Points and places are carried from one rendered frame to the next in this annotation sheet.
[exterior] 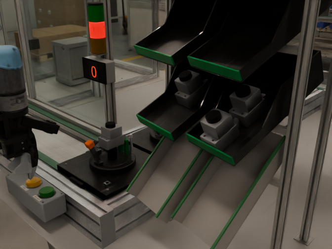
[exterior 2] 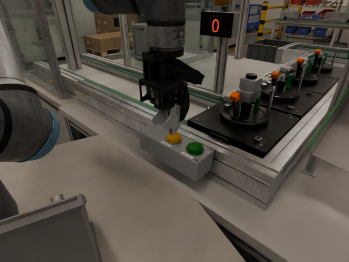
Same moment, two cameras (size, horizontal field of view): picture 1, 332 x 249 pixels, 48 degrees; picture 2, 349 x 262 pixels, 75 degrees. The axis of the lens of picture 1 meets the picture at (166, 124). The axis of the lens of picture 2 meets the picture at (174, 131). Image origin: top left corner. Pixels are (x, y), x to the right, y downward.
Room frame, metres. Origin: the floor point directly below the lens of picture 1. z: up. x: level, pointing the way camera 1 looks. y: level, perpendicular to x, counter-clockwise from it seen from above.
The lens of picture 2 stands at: (0.39, 0.37, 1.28)
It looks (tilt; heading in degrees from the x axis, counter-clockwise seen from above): 31 degrees down; 0
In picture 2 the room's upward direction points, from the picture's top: straight up
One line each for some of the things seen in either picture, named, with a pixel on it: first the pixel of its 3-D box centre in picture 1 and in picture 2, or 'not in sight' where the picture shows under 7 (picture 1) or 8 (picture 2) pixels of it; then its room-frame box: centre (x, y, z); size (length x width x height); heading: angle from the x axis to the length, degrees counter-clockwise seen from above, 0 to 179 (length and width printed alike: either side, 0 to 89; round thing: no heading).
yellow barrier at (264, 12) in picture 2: not in sight; (282, 20); (8.77, -3.28, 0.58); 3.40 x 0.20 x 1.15; 137
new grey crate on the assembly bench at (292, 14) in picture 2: not in sight; (289, 15); (6.14, -2.27, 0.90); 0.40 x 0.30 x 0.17; 139
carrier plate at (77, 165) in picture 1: (112, 166); (243, 121); (0.99, 0.16, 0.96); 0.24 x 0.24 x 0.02; 47
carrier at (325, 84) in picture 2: not in sight; (303, 69); (1.35, -0.18, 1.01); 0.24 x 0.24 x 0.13; 47
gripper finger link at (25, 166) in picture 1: (24, 168); (171, 122); (0.86, 0.38, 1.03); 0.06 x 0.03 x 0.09; 137
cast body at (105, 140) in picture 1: (113, 133); (251, 86); (1.00, 0.15, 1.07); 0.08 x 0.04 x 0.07; 137
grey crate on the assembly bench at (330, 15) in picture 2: not in sight; (336, 17); (5.55, -2.99, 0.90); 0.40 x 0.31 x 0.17; 47
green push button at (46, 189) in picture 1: (46, 192); (194, 149); (0.84, 0.32, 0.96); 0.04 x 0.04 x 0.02
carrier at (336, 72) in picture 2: not in sight; (319, 60); (1.53, -0.35, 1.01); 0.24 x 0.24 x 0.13; 47
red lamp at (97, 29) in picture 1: (97, 29); not in sight; (1.21, 0.22, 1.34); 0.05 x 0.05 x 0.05
